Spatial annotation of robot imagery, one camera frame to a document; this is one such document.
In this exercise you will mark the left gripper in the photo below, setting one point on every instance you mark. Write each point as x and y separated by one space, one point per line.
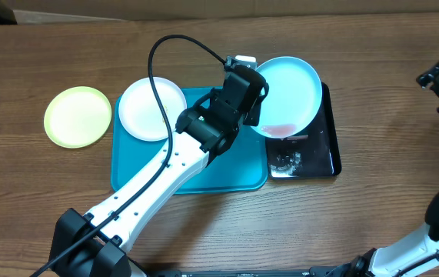
252 117

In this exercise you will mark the light blue plate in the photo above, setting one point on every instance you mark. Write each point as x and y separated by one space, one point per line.
293 100

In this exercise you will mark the white pink plate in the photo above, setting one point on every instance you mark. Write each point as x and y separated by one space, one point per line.
140 114

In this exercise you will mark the yellow green plate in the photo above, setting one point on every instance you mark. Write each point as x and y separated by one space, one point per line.
77 117

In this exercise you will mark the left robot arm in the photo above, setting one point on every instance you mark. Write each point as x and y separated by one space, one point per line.
97 243

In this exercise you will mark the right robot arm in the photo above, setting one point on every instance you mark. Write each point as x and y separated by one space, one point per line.
417 252

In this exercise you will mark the teal plastic tray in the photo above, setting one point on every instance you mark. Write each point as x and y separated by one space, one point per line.
244 167

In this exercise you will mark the black plastic tray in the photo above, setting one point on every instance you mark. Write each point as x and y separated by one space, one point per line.
312 153

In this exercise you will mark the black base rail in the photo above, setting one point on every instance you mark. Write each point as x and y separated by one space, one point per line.
317 271

